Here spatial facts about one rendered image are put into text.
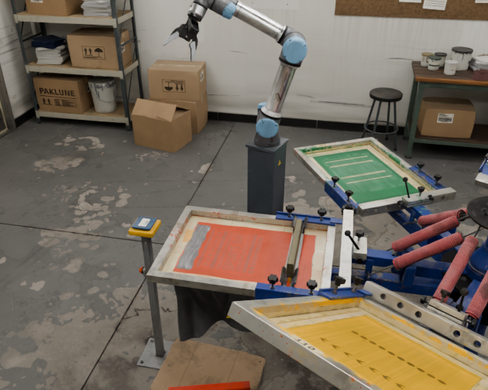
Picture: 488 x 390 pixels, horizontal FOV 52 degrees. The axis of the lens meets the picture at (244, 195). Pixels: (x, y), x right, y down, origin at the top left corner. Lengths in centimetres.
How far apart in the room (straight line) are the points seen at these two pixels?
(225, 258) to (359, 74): 392
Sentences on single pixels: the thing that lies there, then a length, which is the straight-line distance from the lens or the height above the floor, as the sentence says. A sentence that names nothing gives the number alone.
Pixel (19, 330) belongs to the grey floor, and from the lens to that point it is 365.
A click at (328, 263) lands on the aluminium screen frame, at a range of 231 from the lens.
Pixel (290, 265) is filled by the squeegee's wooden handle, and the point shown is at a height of 106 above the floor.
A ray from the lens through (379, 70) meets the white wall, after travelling 592.
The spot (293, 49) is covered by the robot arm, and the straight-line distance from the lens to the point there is 251.
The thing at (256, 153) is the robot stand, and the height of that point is 115.
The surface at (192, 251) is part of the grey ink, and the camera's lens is 241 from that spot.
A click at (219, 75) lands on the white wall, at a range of 614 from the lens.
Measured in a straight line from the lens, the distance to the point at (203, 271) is 230.
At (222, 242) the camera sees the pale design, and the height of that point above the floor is 96.
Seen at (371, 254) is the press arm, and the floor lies 104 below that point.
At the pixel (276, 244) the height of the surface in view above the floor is 96.
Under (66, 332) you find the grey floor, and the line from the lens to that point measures 353.
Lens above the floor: 241
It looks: 31 degrees down
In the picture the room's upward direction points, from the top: straight up
